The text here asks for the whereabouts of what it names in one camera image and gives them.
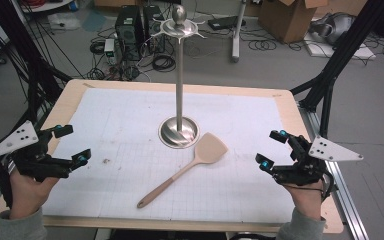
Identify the white power adapter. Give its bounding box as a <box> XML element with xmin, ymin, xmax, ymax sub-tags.
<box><xmin>103</xmin><ymin>38</ymin><xmax>117</xmax><ymax>65</ymax></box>

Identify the black computer tower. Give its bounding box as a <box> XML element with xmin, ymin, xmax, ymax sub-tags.
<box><xmin>142</xmin><ymin>4</ymin><xmax>166</xmax><ymax>54</ymax></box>
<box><xmin>114</xmin><ymin>4</ymin><xmax>145</xmax><ymax>62</ymax></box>

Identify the black metal frame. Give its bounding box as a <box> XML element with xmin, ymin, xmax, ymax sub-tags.
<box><xmin>289</xmin><ymin>0</ymin><xmax>384</xmax><ymax>146</ymax></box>
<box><xmin>0</xmin><ymin>0</ymin><xmax>73</xmax><ymax>134</ymax></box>

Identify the round white table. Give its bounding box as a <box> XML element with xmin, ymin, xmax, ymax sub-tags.
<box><xmin>19</xmin><ymin>0</ymin><xmax>74</xmax><ymax>14</ymax></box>

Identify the white stand leg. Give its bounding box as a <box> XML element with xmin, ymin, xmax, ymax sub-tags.
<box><xmin>231</xmin><ymin>0</ymin><xmax>248</xmax><ymax>64</ymax></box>

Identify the coil of black cable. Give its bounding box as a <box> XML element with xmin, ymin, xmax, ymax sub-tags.
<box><xmin>151</xmin><ymin>53</ymin><xmax>177</xmax><ymax>73</ymax></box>

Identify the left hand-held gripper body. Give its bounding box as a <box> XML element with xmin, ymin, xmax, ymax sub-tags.
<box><xmin>0</xmin><ymin>120</ymin><xmax>74</xmax><ymax>183</ymax></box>

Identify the white board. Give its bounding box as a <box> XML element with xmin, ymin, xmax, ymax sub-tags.
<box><xmin>303</xmin><ymin>41</ymin><xmax>378</xmax><ymax>61</ymax></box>

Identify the person's left hand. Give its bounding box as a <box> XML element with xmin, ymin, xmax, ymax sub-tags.
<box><xmin>9</xmin><ymin>168</ymin><xmax>61</xmax><ymax>220</ymax></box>

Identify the clear plastic bag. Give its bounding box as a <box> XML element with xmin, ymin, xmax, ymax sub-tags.
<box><xmin>48</xmin><ymin>12</ymin><xmax>81</xmax><ymax>31</ymax></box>

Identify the person's right hand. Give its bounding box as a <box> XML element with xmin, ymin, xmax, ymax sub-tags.
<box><xmin>283</xmin><ymin>179</ymin><xmax>326</xmax><ymax>221</ymax></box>

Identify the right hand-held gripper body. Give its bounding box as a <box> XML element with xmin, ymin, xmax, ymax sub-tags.
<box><xmin>274</xmin><ymin>134</ymin><xmax>364</xmax><ymax>187</ymax></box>

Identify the cardboard box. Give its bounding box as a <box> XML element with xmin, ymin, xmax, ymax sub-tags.
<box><xmin>258</xmin><ymin>0</ymin><xmax>329</xmax><ymax>44</ymax></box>

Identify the steel utensil stand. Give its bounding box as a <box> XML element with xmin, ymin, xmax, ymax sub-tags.
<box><xmin>152</xmin><ymin>4</ymin><xmax>208</xmax><ymax>150</ymax></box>

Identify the grey bag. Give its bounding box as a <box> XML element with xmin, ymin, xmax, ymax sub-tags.
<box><xmin>309</xmin><ymin>12</ymin><xmax>356</xmax><ymax>46</ymax></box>

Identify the black strap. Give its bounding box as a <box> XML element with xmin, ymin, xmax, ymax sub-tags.
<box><xmin>0</xmin><ymin>158</ymin><xmax>14</xmax><ymax>209</ymax></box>

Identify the black flat device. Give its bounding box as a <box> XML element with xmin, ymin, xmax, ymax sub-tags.
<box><xmin>208</xmin><ymin>15</ymin><xmax>247</xmax><ymax>32</ymax></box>

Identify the white grid mat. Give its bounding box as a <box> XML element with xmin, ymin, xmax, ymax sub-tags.
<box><xmin>41</xmin><ymin>87</ymin><xmax>297</xmax><ymax>224</ymax></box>

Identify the wooden spatula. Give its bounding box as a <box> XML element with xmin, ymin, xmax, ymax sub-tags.
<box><xmin>136</xmin><ymin>132</ymin><xmax>229</xmax><ymax>210</ymax></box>

